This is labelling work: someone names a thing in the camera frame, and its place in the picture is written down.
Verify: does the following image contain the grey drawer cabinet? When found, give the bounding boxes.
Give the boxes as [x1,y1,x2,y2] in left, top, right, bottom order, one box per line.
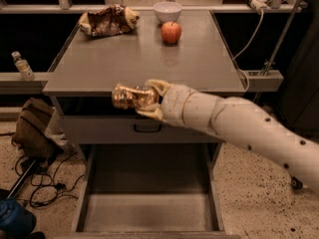
[42,9,247,239]

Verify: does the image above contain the white bowl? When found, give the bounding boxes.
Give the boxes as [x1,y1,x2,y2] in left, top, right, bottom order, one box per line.
[154,1,182,23]

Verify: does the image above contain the black floor cables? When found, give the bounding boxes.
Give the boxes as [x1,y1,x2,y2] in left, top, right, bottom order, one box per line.
[13,151,86,209]

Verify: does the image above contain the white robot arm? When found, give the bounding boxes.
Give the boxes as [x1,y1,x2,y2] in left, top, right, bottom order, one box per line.
[137,80,319,193]

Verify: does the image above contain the black caster wheel stand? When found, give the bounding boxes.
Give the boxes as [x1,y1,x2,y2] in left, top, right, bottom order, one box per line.
[291,177,303,190]

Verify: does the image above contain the metal tripod pole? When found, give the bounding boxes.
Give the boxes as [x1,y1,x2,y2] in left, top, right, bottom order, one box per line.
[247,0,310,118]

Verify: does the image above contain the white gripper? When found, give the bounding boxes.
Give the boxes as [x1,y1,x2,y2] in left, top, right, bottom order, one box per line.
[136,79,219,130]

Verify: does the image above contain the red apple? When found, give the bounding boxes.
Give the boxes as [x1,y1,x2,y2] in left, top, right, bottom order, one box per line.
[160,22,181,44]

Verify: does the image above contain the blue plastic container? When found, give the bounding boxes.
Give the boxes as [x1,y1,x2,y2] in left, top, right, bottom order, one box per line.
[0,198,36,238]

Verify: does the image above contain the closed grey upper drawer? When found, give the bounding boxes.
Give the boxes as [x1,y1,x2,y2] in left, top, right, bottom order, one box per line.
[60,116,221,144]

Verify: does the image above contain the open grey lower drawer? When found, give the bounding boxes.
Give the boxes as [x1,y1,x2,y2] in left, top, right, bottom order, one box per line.
[72,143,225,239]

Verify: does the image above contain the crumpled brown chip bag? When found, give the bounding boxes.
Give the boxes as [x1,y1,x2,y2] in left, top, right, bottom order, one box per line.
[78,4,140,37]

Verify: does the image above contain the clear plastic water bottle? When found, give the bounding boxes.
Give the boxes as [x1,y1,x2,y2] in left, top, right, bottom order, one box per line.
[11,51,35,81]

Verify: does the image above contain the orange soda can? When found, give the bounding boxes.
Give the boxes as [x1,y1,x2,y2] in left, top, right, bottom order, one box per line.
[112,84,160,110]

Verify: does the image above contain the white power cable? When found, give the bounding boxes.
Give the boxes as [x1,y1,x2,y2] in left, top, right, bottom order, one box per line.
[231,8,265,92]

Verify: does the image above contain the black drawer handle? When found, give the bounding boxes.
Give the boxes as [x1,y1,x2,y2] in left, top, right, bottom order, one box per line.
[133,124,161,133]

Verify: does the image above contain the brown backpack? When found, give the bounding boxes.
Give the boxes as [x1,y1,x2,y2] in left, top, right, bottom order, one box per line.
[12,98,62,159]

